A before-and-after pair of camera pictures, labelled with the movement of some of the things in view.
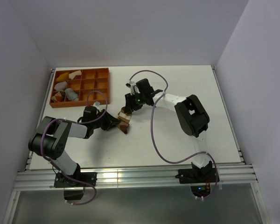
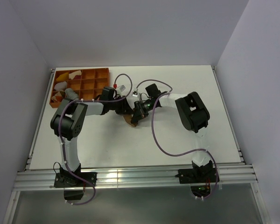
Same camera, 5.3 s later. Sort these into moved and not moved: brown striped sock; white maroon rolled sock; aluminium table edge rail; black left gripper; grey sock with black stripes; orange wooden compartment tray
Moved: brown striped sock; black left gripper
Not moved: grey sock with black stripes; white maroon rolled sock; aluminium table edge rail; orange wooden compartment tray
